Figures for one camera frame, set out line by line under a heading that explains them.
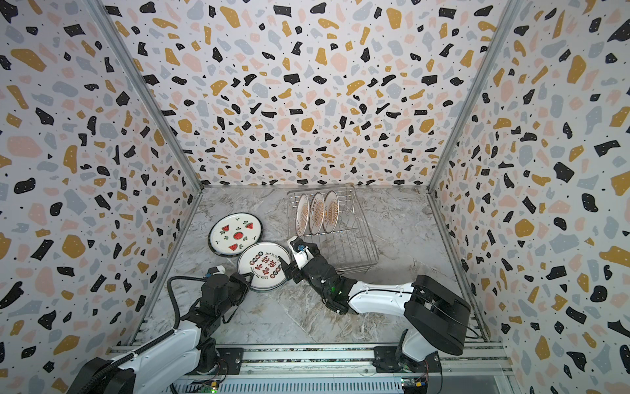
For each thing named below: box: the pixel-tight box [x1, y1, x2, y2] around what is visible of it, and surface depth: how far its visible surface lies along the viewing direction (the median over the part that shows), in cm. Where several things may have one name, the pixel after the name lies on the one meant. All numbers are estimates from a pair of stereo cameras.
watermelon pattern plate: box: [208, 211, 264, 257], surface depth 104 cm
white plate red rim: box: [308, 191, 325, 236], surface depth 104 cm
